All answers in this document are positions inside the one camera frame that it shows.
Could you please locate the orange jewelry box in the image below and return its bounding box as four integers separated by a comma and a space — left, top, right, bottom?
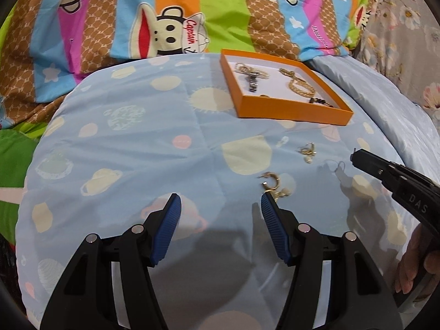
220, 49, 354, 127

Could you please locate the silver wristwatch green dial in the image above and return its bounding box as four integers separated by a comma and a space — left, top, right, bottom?
245, 71, 268, 93

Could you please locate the pearl bracelet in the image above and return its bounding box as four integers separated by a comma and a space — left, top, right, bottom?
234, 62, 257, 76

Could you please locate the person's right hand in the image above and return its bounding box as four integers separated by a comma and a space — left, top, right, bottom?
395, 224, 427, 295

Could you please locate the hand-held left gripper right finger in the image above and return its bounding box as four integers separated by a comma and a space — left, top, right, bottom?
260, 192, 403, 330

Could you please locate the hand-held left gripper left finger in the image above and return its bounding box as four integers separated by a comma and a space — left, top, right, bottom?
40, 193, 182, 330

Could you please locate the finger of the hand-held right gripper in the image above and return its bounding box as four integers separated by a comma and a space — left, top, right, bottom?
350, 149, 399, 188

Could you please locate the dark bead bracelet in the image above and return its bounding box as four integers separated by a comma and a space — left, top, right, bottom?
308, 97, 336, 108

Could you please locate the pearl ring cluster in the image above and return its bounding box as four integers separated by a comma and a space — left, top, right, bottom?
297, 143, 317, 164

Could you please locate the grey floral cloth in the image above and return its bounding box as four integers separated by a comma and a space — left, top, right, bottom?
347, 0, 440, 131

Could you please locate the gold braided bangle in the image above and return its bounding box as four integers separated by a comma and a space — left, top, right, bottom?
288, 79, 315, 97

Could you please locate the gold hoop earring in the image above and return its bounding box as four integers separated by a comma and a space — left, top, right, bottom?
258, 173, 282, 193

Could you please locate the plain light blue quilt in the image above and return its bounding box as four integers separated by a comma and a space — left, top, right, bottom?
309, 55, 440, 188

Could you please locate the striped cartoon blanket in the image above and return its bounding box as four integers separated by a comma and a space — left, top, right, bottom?
0, 0, 373, 134

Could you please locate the green cushion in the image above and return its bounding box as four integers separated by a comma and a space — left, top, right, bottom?
0, 120, 45, 248

